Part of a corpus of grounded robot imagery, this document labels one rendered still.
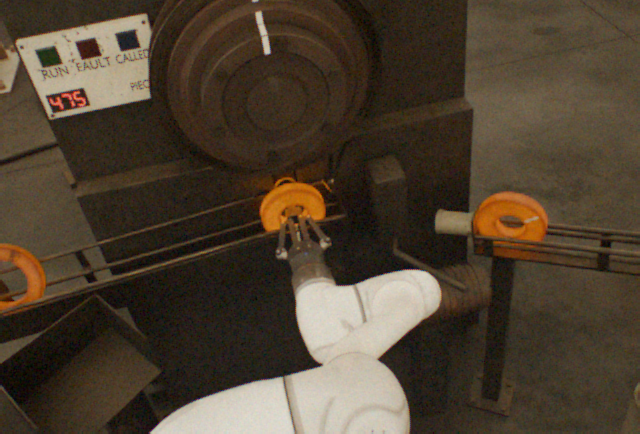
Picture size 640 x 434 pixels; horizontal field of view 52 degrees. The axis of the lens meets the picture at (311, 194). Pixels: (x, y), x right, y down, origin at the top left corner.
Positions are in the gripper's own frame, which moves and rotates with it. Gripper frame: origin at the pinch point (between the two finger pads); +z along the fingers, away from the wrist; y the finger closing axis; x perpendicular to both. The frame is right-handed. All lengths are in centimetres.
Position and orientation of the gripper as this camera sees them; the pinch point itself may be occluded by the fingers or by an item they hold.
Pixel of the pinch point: (292, 209)
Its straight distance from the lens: 157.5
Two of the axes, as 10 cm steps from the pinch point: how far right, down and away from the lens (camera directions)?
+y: 9.7, -2.3, 0.8
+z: -2.2, -6.8, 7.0
